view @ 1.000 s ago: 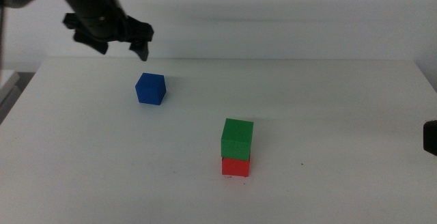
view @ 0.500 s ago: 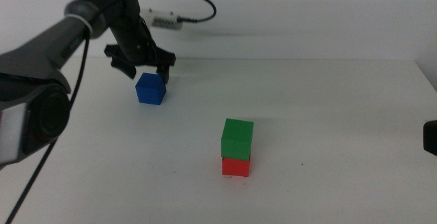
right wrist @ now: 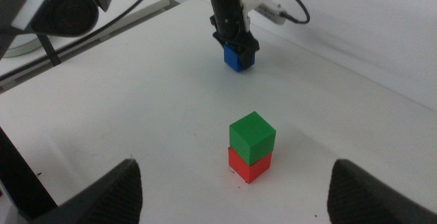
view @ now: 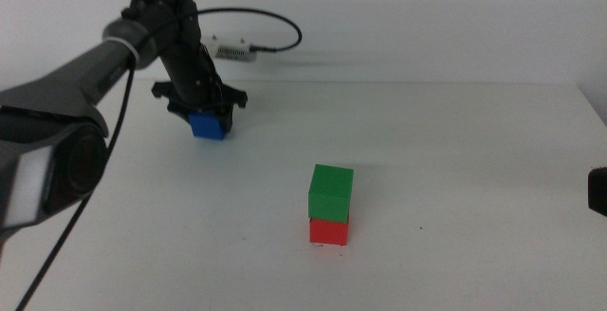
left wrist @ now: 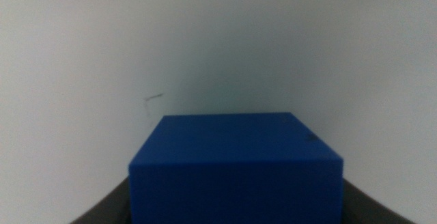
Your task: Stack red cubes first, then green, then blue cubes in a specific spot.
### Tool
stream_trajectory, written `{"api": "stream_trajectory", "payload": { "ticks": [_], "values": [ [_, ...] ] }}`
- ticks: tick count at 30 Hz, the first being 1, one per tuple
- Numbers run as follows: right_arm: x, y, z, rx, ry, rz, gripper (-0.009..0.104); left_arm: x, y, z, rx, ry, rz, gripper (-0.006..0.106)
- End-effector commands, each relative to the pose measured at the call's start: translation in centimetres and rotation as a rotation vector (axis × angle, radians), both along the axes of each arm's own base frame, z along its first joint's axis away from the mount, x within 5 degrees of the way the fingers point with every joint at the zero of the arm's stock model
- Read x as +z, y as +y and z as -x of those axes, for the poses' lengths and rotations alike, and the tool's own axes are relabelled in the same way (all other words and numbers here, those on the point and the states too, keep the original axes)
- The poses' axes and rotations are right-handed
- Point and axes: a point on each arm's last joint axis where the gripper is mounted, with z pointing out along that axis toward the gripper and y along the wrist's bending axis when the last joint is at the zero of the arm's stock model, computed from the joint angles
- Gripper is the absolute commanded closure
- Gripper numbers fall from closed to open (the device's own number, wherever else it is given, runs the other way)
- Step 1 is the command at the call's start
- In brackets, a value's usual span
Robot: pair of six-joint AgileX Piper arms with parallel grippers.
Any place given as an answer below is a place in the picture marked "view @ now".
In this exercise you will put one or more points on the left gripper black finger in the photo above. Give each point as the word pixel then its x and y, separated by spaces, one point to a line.
pixel 179 114
pixel 226 119

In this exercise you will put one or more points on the blue cube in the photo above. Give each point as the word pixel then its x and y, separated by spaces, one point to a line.
pixel 207 127

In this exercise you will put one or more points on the green cube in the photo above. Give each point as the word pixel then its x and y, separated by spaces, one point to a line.
pixel 330 192

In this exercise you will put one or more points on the red cube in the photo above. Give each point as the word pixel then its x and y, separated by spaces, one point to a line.
pixel 328 232

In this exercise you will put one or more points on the left black Piper robot arm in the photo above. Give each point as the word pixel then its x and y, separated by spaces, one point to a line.
pixel 61 93

